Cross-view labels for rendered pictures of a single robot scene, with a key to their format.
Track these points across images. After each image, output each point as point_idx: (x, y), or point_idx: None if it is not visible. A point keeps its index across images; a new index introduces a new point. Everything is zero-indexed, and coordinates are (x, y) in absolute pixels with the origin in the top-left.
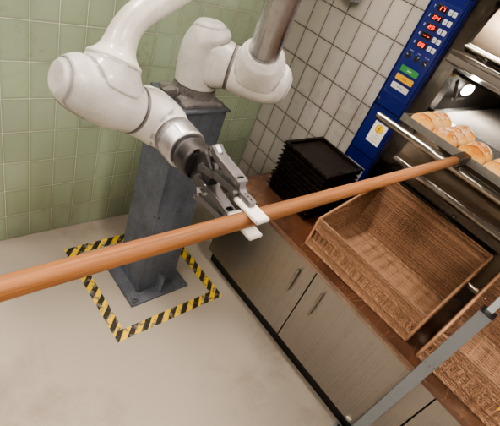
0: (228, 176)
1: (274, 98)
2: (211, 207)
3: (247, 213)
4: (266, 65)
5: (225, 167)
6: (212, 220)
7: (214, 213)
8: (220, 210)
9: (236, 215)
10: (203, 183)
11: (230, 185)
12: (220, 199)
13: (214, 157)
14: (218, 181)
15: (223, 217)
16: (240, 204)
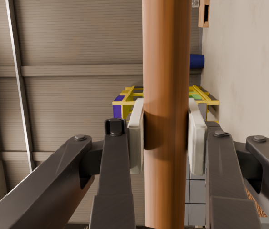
0: (71, 156)
1: None
2: None
3: (138, 107)
4: None
5: (41, 171)
6: (145, 2)
7: None
8: (227, 147)
9: (143, 78)
10: (221, 223)
11: (103, 146)
12: (207, 176)
13: None
14: (124, 178)
15: (144, 40)
16: (133, 115)
